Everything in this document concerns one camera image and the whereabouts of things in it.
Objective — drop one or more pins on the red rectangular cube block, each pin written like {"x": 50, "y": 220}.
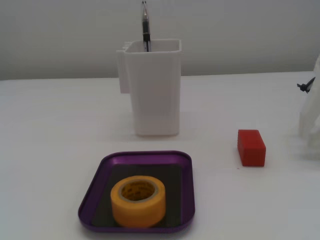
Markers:
{"x": 251, "y": 148}

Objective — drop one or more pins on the white plastic container box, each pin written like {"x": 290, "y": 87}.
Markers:
{"x": 155, "y": 95}

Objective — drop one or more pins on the yellow masking tape roll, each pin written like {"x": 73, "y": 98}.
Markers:
{"x": 137, "y": 210}

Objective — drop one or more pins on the black clear ballpoint pen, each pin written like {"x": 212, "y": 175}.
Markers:
{"x": 145, "y": 27}

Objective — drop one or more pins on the purple metal tray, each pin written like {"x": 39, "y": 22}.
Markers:
{"x": 100, "y": 180}

